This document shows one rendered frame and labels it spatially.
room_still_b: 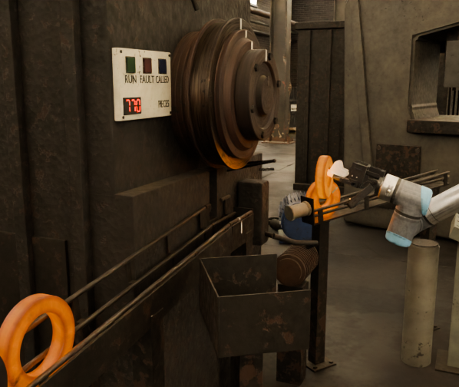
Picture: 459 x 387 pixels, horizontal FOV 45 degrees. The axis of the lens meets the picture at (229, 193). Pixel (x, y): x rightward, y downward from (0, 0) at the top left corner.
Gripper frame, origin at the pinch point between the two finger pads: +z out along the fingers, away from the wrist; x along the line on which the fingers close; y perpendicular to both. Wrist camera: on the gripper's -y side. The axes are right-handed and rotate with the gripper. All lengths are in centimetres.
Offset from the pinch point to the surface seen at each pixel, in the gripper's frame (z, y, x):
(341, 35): 100, 55, -384
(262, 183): 19.1, -10.2, 6.6
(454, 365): -69, -66, -36
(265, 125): 18.3, 13.1, 25.1
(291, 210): 8.4, -19.0, -3.7
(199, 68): 34, 26, 49
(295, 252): 1.2, -32.4, 1.0
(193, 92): 34, 20, 50
